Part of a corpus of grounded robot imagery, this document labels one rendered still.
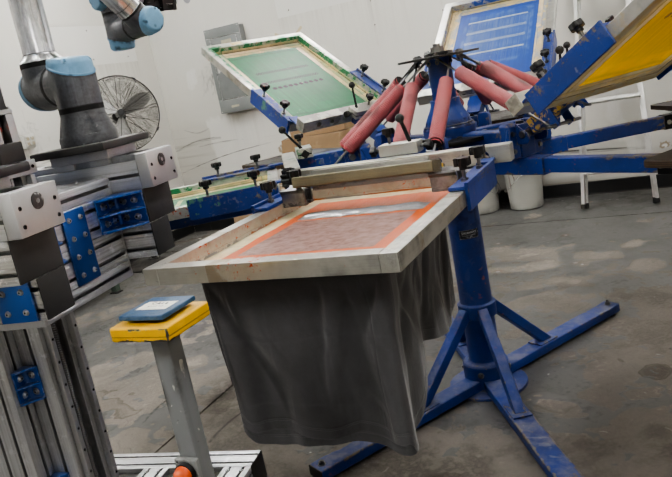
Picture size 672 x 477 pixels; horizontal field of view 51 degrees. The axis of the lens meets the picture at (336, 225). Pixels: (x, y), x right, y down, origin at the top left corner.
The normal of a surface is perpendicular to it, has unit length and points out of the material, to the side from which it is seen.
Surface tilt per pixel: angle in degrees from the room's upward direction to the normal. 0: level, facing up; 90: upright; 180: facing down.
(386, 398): 90
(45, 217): 90
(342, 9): 90
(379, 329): 94
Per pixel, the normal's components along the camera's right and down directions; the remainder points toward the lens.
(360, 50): -0.40, 0.26
